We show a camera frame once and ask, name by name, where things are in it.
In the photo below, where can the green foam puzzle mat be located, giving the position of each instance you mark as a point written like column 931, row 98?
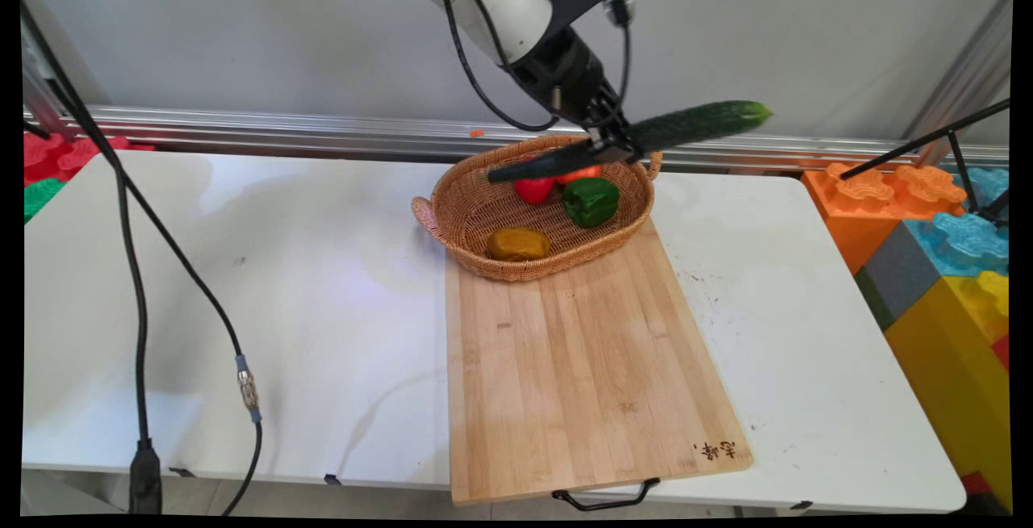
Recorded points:
column 40, row 197

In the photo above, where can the horizontal aluminium frame rail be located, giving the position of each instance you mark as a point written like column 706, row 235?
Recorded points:
column 282, row 128

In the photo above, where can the upright aluminium frame post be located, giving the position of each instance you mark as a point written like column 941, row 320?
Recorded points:
column 36, row 96

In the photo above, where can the woven wicker basket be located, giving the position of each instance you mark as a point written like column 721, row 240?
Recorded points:
column 468, row 213

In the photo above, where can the long dark green cucumber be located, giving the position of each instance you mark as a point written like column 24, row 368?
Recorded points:
column 694, row 124

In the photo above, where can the blue foam block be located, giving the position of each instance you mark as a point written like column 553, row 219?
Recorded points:
column 960, row 241

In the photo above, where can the orange foam block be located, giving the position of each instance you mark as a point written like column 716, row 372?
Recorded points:
column 847, row 221

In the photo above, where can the green bell pepper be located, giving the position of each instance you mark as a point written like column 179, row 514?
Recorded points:
column 591, row 201

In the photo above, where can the slanted aluminium frame post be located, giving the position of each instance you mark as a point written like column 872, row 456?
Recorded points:
column 968, row 68

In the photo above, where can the red foam puzzle mat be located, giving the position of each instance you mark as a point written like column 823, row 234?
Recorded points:
column 56, row 152

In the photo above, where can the brown potato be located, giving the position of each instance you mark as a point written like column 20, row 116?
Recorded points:
column 518, row 244

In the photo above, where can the red bell pepper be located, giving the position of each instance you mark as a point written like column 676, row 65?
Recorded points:
column 534, row 189

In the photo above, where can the grey foam block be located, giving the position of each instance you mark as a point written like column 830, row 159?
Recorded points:
column 900, row 274

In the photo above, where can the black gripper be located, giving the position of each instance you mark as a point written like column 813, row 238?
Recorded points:
column 561, row 76

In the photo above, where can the bamboo cutting board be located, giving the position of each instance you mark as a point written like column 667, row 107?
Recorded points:
column 581, row 366

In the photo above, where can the black tripod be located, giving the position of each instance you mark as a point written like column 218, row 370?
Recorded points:
column 928, row 138

